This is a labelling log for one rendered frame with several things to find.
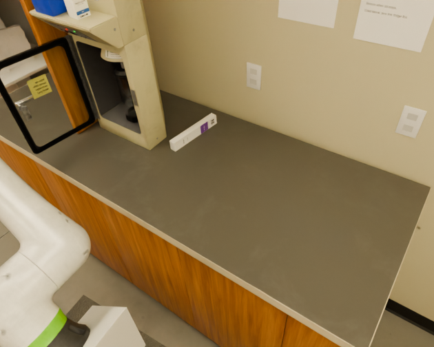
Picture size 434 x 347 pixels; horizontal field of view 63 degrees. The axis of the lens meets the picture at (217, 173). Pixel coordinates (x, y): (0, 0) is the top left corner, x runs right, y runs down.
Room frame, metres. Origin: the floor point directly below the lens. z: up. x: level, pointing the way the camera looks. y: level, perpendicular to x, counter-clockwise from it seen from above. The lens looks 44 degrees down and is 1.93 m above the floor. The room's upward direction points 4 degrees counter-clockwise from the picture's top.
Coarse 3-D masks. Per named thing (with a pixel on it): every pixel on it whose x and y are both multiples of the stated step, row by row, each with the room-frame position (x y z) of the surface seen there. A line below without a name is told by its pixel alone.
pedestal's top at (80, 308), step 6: (84, 300) 0.52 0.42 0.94; (90, 300) 0.52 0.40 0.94; (78, 306) 0.50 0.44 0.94; (84, 306) 0.50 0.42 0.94; (90, 306) 0.50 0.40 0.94; (72, 312) 0.48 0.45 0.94; (78, 312) 0.48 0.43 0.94; (84, 312) 0.48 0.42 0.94; (72, 318) 0.47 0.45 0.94; (78, 318) 0.46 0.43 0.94; (138, 330) 0.42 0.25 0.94; (144, 336) 0.40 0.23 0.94; (150, 342) 0.38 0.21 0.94; (156, 342) 0.38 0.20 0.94
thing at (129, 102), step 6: (120, 84) 1.31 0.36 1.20; (126, 84) 1.30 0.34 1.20; (120, 90) 1.32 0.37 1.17; (126, 90) 1.30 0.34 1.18; (126, 96) 1.30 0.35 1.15; (126, 102) 1.30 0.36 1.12; (132, 102) 1.30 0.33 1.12; (126, 108) 1.31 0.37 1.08; (132, 108) 1.30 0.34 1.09; (132, 114) 1.30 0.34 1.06
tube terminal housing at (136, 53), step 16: (112, 0) 1.19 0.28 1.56; (128, 0) 1.24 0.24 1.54; (128, 16) 1.23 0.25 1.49; (144, 16) 1.36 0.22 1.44; (128, 32) 1.21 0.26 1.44; (144, 32) 1.27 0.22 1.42; (112, 48) 1.23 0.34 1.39; (128, 48) 1.20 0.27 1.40; (144, 48) 1.26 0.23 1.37; (128, 64) 1.19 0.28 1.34; (144, 64) 1.24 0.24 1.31; (128, 80) 1.20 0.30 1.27; (144, 80) 1.23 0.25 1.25; (144, 96) 1.22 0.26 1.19; (160, 96) 1.39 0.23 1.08; (144, 112) 1.20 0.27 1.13; (160, 112) 1.27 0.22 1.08; (112, 128) 1.33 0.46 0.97; (144, 128) 1.19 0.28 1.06; (160, 128) 1.25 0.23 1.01; (144, 144) 1.21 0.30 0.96
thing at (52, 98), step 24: (0, 72) 1.17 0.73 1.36; (24, 72) 1.23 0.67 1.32; (48, 72) 1.28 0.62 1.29; (72, 72) 1.35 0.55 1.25; (24, 96) 1.20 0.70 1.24; (48, 96) 1.26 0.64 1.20; (72, 96) 1.32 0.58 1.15; (24, 120) 1.17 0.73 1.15; (48, 120) 1.23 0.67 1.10; (72, 120) 1.30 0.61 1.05
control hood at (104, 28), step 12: (36, 12) 1.28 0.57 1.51; (96, 12) 1.23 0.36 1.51; (60, 24) 1.21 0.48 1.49; (72, 24) 1.15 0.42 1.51; (84, 24) 1.14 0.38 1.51; (96, 24) 1.13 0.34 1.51; (108, 24) 1.16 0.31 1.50; (96, 36) 1.13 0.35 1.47; (108, 36) 1.15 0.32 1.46; (120, 36) 1.18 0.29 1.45
